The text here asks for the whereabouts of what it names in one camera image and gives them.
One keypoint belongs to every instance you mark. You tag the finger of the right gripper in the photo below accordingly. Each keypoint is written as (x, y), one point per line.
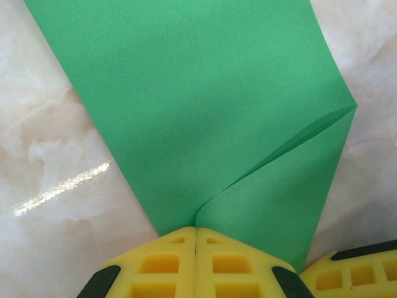
(356, 279)

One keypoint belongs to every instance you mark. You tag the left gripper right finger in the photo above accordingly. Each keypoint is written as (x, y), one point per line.
(242, 273)

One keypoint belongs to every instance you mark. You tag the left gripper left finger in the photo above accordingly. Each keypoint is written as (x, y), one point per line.
(155, 273)

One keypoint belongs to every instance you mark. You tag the green paper sheet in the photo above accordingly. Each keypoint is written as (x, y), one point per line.
(186, 93)

